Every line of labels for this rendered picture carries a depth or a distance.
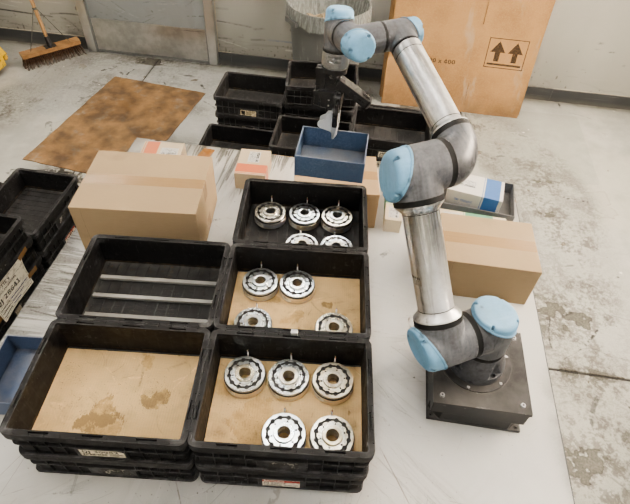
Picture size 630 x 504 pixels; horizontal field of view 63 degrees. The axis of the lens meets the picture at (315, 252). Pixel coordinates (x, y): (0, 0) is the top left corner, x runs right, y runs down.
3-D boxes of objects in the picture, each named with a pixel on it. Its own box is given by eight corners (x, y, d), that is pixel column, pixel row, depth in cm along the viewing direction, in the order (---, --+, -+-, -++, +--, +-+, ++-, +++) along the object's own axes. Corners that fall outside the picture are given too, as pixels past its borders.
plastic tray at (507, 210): (510, 193, 206) (514, 183, 202) (510, 226, 192) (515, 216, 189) (443, 180, 209) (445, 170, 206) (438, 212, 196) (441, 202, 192)
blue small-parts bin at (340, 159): (366, 152, 158) (369, 133, 152) (362, 183, 148) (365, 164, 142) (302, 144, 159) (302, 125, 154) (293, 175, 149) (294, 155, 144)
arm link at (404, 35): (508, 159, 112) (418, 1, 129) (464, 169, 109) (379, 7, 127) (485, 186, 123) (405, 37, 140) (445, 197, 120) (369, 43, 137)
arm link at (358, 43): (390, 27, 124) (371, 15, 132) (348, 34, 121) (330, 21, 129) (388, 60, 129) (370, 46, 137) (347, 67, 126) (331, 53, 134)
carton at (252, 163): (242, 163, 211) (241, 148, 206) (271, 166, 211) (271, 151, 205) (235, 188, 200) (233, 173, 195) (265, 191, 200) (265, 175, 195)
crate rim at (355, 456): (370, 344, 130) (371, 338, 128) (374, 463, 109) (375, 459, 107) (213, 333, 130) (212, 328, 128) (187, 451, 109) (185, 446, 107)
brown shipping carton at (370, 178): (370, 189, 203) (375, 156, 192) (374, 228, 188) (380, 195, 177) (295, 186, 203) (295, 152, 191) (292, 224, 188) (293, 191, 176)
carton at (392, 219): (385, 189, 204) (387, 177, 200) (400, 191, 204) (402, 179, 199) (382, 231, 188) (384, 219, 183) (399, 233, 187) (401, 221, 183)
